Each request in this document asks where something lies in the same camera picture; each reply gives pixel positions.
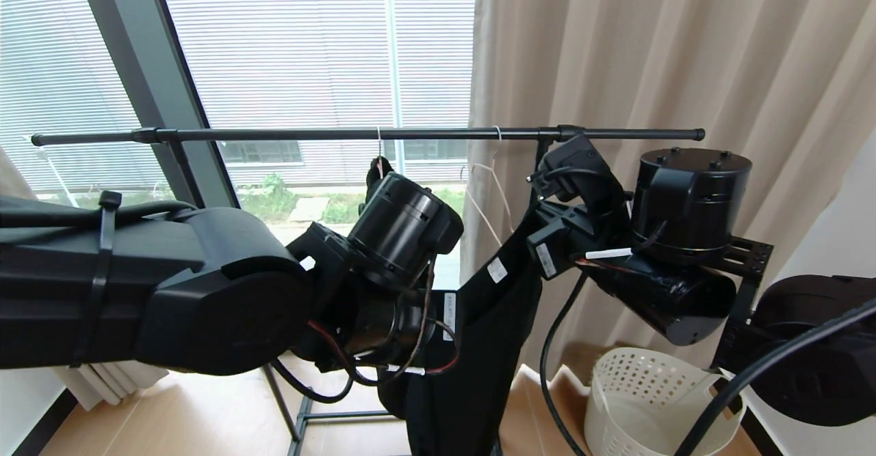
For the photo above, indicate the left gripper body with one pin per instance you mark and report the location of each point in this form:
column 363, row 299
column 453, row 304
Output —
column 410, row 326

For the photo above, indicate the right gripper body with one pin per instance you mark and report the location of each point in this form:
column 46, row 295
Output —
column 582, row 237

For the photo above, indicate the black garment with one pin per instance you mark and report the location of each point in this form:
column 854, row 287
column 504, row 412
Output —
column 479, row 374

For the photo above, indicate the pink clothes hanger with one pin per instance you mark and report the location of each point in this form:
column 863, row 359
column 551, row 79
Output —
column 487, row 220
column 380, row 148

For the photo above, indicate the black shorts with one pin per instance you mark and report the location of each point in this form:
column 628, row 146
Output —
column 378, row 172

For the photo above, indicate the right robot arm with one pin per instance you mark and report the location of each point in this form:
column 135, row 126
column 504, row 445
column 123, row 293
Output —
column 691, row 203

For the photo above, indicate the white laundry basket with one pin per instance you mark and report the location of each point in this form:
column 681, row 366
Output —
column 650, row 401

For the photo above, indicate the black clothes rack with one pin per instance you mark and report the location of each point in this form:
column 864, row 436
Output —
column 274, row 134

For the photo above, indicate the beige curtain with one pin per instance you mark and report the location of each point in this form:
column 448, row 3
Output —
column 684, row 52
column 116, row 384

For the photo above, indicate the window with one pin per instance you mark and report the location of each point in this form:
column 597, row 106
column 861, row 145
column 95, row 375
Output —
column 287, row 45

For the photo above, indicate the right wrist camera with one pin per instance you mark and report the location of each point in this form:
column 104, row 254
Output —
column 582, row 168

